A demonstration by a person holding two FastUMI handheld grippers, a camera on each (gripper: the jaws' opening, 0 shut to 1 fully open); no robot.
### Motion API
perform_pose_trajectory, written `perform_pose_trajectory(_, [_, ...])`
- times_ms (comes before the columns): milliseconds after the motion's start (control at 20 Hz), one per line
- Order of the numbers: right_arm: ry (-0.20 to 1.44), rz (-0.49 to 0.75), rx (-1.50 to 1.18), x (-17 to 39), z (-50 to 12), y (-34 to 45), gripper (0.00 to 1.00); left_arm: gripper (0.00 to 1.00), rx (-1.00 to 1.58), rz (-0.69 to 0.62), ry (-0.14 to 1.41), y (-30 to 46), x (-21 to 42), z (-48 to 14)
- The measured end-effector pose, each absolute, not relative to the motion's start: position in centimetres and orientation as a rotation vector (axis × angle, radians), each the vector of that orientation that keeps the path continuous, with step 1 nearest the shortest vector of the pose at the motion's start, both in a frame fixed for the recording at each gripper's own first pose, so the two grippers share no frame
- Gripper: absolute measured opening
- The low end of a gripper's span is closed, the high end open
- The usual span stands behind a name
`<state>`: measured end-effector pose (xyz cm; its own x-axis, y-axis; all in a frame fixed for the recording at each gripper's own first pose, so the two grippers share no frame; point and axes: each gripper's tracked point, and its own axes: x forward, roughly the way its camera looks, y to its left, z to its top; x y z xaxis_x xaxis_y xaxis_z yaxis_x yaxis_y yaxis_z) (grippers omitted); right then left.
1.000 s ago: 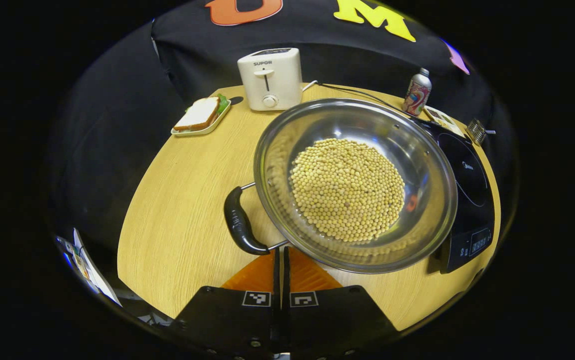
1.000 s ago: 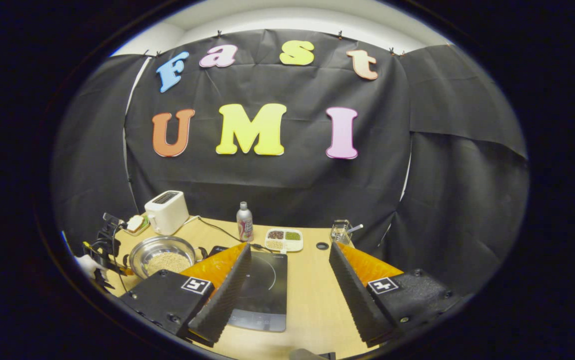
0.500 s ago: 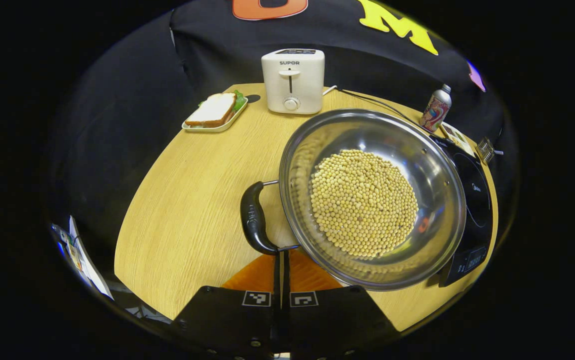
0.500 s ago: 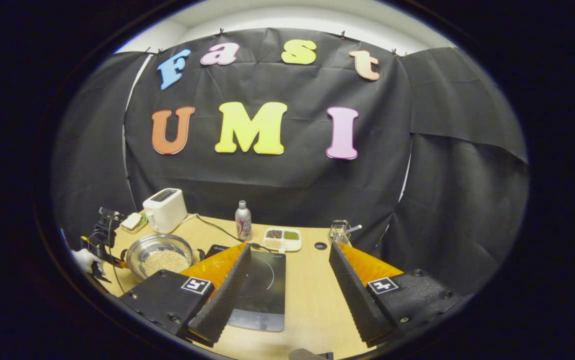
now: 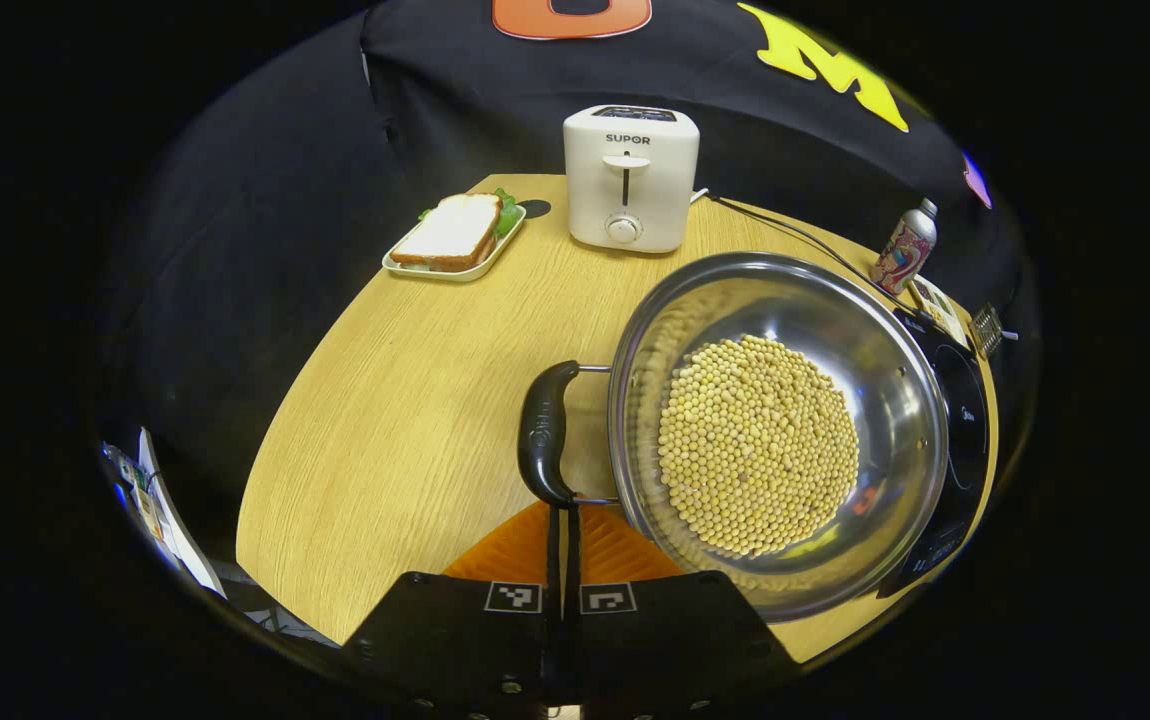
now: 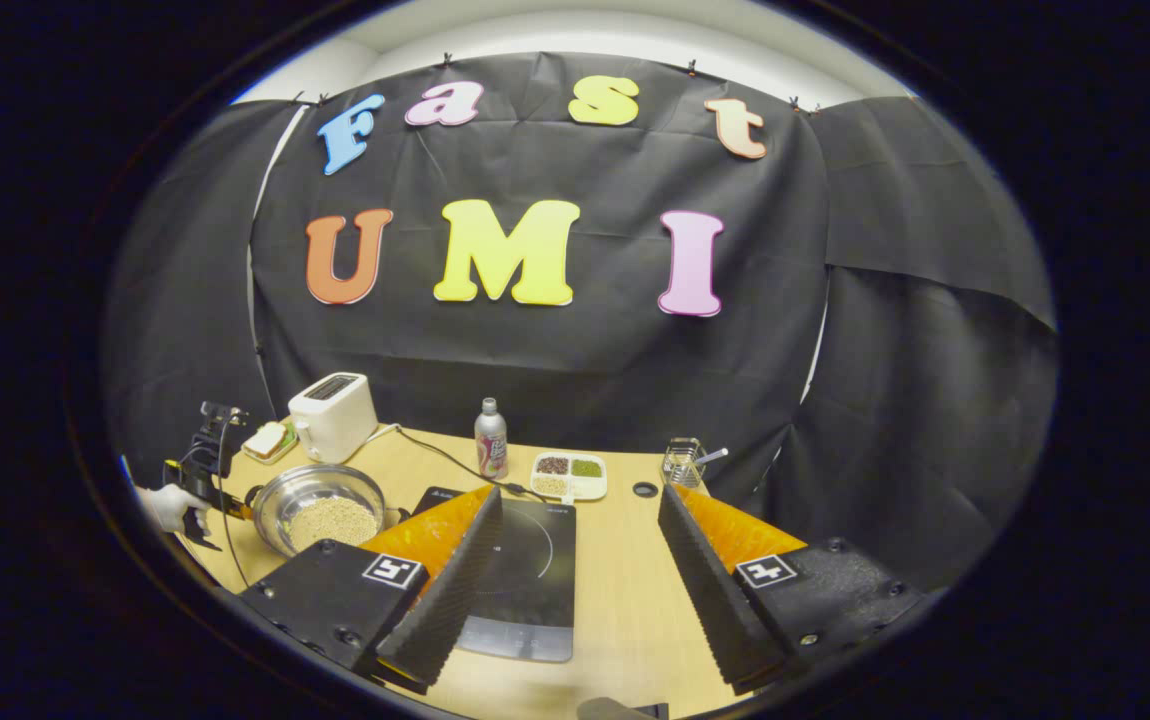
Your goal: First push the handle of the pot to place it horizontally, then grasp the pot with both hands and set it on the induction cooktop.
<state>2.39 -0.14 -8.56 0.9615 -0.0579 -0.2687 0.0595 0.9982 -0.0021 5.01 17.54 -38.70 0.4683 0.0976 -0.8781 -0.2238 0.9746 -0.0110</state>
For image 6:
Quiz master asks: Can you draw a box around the steel pot with beans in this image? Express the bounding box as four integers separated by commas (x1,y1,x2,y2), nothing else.
245,463,406,559

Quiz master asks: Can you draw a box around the silver drink bottle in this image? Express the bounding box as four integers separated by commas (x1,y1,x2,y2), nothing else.
474,397,509,480

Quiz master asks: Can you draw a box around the black induction cooktop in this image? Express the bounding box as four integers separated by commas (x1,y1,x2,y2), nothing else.
413,486,577,663

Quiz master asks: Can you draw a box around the sandwich on small plate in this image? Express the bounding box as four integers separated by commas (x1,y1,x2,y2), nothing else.
242,420,298,466

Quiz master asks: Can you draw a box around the black power cable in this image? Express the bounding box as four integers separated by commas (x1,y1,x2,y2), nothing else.
365,424,548,501

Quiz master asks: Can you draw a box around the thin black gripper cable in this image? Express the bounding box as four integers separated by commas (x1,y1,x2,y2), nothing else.
217,418,250,589

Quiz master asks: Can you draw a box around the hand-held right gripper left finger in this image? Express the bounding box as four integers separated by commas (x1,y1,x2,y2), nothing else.
238,486,504,696

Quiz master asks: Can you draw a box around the white divided plate with beans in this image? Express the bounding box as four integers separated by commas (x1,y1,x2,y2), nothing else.
530,451,608,504

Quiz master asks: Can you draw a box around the wire utensil holder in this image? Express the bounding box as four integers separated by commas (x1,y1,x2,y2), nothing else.
662,437,706,489

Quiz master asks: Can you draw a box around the white toaster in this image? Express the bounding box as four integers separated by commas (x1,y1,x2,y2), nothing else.
288,372,379,464

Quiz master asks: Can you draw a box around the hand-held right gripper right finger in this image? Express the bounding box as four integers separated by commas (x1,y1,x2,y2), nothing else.
657,483,926,698

